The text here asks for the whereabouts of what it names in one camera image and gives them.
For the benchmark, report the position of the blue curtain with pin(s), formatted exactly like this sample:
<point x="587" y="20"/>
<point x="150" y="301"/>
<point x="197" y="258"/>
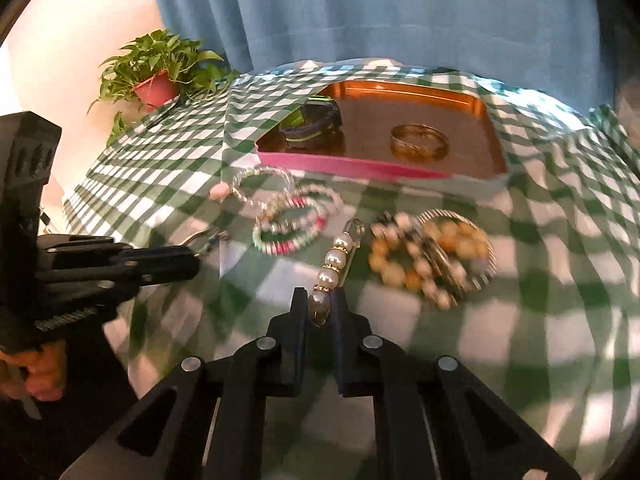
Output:
<point x="380" y="15"/>

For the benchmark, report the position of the gold bangle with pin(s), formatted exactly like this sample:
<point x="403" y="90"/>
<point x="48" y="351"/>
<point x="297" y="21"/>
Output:
<point x="400" y="149"/>

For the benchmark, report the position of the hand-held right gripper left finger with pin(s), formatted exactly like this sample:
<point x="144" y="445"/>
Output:
<point x="295" y="342"/>

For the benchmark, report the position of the person's left hand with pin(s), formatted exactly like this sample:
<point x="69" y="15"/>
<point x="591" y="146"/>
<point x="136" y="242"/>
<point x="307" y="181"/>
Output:
<point x="45" y="377"/>

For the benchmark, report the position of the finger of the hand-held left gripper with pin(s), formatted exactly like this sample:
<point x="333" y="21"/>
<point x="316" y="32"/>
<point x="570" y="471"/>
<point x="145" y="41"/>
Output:
<point x="165" y="256"/>
<point x="165" y="273"/>

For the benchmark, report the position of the pink copper tray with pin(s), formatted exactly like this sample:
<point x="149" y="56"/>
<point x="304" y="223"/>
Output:
<point x="370" y="125"/>

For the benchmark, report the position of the black green wristband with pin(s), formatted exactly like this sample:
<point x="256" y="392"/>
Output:
<point x="312" y="120"/>

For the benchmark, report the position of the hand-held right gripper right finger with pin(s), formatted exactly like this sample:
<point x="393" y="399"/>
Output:
<point x="345" y="347"/>

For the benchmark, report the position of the silver cuff bangle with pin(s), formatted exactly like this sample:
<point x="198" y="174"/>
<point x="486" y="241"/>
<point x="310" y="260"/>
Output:
<point x="487" y="270"/>

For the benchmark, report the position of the potted green plant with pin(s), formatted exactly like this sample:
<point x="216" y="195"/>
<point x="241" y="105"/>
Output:
<point x="155" y="87"/>

